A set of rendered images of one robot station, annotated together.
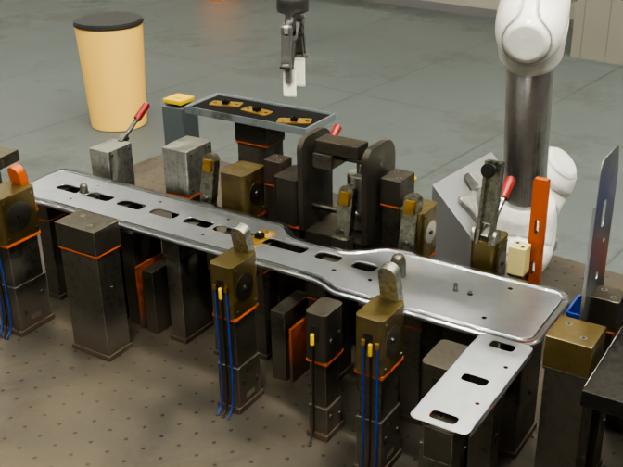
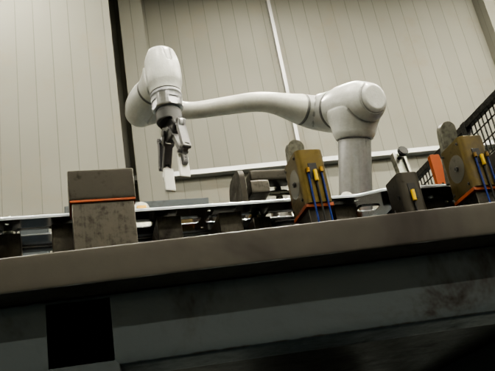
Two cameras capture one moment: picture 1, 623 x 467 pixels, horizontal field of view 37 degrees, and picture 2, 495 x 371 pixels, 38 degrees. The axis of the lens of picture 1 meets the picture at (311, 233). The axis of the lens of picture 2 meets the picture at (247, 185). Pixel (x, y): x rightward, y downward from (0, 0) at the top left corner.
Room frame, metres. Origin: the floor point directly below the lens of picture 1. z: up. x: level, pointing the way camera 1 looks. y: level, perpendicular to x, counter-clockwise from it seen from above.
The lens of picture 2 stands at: (0.88, 1.25, 0.43)
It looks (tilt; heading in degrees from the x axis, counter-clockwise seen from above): 23 degrees up; 311
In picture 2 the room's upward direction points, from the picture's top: 10 degrees counter-clockwise
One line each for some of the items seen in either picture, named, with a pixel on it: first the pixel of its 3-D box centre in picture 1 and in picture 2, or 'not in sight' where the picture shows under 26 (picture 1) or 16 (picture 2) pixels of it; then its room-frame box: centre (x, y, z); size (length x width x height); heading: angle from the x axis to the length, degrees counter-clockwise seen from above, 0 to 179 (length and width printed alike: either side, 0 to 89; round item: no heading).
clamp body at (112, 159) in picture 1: (120, 207); not in sight; (2.31, 0.51, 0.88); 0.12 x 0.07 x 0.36; 147
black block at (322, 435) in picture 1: (321, 374); (421, 241); (1.54, -0.01, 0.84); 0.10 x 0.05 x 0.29; 147
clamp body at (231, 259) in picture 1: (233, 334); (321, 235); (1.65, 0.17, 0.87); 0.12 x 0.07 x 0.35; 147
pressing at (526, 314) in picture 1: (250, 239); (250, 216); (1.84, 0.13, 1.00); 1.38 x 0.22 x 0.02; 57
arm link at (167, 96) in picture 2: not in sight; (166, 103); (2.17, 0.03, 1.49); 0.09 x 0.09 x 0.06
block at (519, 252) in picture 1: (513, 324); not in sight; (1.65, -0.41, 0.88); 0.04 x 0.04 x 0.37; 57
